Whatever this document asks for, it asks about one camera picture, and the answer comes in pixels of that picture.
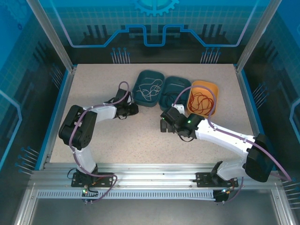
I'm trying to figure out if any aluminium front rail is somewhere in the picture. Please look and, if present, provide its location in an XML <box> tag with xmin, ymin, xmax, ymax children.
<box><xmin>29</xmin><ymin>163</ymin><xmax>281</xmax><ymax>191</ymax></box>

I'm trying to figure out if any slotted cable duct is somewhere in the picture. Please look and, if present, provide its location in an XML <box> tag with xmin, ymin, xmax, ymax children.
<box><xmin>37</xmin><ymin>189</ymin><xmax>216</xmax><ymax>199</ymax></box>

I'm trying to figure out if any black cable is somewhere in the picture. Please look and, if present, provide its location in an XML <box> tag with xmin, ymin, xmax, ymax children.
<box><xmin>161</xmin><ymin>79</ymin><xmax>186</xmax><ymax>111</ymax></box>

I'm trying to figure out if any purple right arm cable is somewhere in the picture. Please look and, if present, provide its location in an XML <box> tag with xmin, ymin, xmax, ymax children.
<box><xmin>172</xmin><ymin>86</ymin><xmax>293</xmax><ymax>203</ymax></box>

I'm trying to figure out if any black connector block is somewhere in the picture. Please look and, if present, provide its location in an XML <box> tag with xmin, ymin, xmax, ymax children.
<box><xmin>214</xmin><ymin>186</ymin><xmax>236</xmax><ymax>204</ymax></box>
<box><xmin>81</xmin><ymin>185</ymin><xmax>99</xmax><ymax>204</ymax></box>

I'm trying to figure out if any white cable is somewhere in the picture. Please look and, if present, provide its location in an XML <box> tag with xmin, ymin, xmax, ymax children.
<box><xmin>136</xmin><ymin>78</ymin><xmax>164</xmax><ymax>102</ymax></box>

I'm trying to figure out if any teal plastic tray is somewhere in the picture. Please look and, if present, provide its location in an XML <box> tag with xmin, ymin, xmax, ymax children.
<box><xmin>158</xmin><ymin>75</ymin><xmax>192</xmax><ymax>112</ymax></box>
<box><xmin>132</xmin><ymin>69</ymin><xmax>165</xmax><ymax>108</ymax></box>

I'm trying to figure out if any grey metal panel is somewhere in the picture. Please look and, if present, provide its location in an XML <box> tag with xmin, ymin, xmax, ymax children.
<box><xmin>30</xmin><ymin>198</ymin><xmax>282</xmax><ymax>225</ymax></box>

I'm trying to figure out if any aluminium frame post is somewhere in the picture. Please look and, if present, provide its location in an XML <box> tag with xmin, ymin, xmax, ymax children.
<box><xmin>235</xmin><ymin>0</ymin><xmax>283</xmax><ymax>72</ymax></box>
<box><xmin>25</xmin><ymin>0</ymin><xmax>77</xmax><ymax>72</ymax></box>

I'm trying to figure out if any aluminium side rail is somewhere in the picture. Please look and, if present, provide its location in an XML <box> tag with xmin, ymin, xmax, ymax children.
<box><xmin>43</xmin><ymin>65</ymin><xmax>78</xmax><ymax>171</ymax></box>
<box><xmin>234</xmin><ymin>64</ymin><xmax>262</xmax><ymax>143</ymax></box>

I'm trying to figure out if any red cable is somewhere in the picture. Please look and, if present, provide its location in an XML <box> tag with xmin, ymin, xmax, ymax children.
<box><xmin>188</xmin><ymin>91</ymin><xmax>215</xmax><ymax>115</ymax></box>

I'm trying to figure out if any orange plastic tray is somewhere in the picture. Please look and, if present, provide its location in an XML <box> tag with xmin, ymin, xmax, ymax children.
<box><xmin>186</xmin><ymin>80</ymin><xmax>220</xmax><ymax>118</ymax></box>

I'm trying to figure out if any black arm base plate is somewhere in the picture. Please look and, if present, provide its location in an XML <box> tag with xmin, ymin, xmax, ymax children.
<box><xmin>71</xmin><ymin>172</ymin><xmax>114</xmax><ymax>188</ymax></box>
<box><xmin>195</xmin><ymin>172</ymin><xmax>237</xmax><ymax>188</ymax></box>

